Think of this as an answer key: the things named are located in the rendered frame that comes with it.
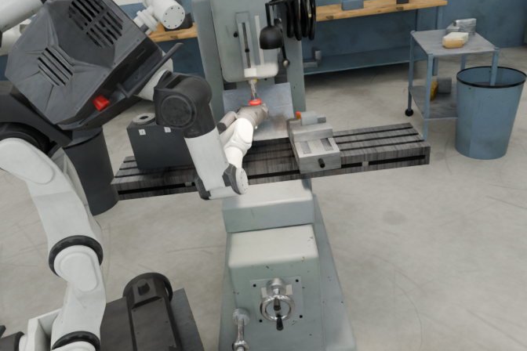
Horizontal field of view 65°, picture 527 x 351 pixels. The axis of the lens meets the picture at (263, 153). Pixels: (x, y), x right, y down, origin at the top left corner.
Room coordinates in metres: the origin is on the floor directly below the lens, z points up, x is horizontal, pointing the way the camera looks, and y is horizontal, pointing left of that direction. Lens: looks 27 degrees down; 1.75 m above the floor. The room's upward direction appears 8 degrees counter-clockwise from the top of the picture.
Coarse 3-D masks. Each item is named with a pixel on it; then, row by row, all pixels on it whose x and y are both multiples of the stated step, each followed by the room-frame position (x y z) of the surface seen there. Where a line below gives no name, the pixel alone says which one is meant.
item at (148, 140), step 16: (128, 128) 1.49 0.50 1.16; (144, 128) 1.48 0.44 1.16; (160, 128) 1.48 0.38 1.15; (176, 128) 1.47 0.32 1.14; (144, 144) 1.48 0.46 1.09; (160, 144) 1.48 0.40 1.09; (176, 144) 1.47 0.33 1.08; (144, 160) 1.48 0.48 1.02; (160, 160) 1.48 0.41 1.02; (176, 160) 1.47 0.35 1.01; (192, 160) 1.50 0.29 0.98
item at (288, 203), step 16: (256, 192) 1.33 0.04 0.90; (272, 192) 1.31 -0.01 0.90; (288, 192) 1.30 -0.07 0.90; (304, 192) 1.28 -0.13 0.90; (224, 208) 1.25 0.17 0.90; (240, 208) 1.25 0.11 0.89; (256, 208) 1.25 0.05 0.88; (272, 208) 1.25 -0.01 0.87; (288, 208) 1.25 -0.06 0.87; (304, 208) 1.24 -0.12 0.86; (224, 224) 1.26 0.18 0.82; (240, 224) 1.25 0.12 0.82; (256, 224) 1.25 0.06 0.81; (272, 224) 1.25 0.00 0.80; (288, 224) 1.25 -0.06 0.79
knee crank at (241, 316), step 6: (234, 312) 1.06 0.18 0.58; (240, 312) 1.05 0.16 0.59; (246, 312) 1.05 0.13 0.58; (234, 318) 1.04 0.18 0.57; (240, 318) 1.04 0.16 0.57; (246, 318) 1.04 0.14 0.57; (240, 324) 1.01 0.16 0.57; (240, 330) 0.99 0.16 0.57; (240, 336) 0.96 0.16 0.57; (234, 342) 0.93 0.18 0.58; (240, 342) 0.92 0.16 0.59; (246, 342) 0.93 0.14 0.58; (234, 348) 0.92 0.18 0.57; (240, 348) 0.91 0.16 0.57; (246, 348) 0.92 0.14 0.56
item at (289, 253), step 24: (240, 240) 1.21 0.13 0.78; (264, 240) 1.19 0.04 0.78; (288, 240) 1.17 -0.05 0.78; (312, 240) 1.16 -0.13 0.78; (240, 264) 1.09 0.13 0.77; (264, 264) 1.08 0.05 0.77; (288, 264) 1.08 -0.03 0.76; (312, 264) 1.07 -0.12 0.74; (240, 288) 1.08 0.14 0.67; (264, 288) 1.07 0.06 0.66; (288, 288) 1.07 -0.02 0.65; (312, 288) 1.07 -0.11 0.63; (312, 312) 1.07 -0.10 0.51; (264, 336) 1.08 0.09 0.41; (288, 336) 1.08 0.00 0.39; (312, 336) 1.07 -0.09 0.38
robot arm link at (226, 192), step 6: (228, 150) 1.16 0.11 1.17; (234, 150) 1.16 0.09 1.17; (228, 156) 1.14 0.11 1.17; (234, 156) 1.14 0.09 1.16; (240, 156) 1.15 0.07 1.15; (234, 162) 1.11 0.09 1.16; (240, 162) 1.13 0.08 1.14; (228, 186) 0.99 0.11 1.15; (210, 192) 1.00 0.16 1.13; (216, 192) 0.99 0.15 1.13; (222, 192) 0.99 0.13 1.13; (228, 192) 0.99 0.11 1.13; (234, 192) 0.99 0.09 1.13; (210, 198) 1.00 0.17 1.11; (216, 198) 1.01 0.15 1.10
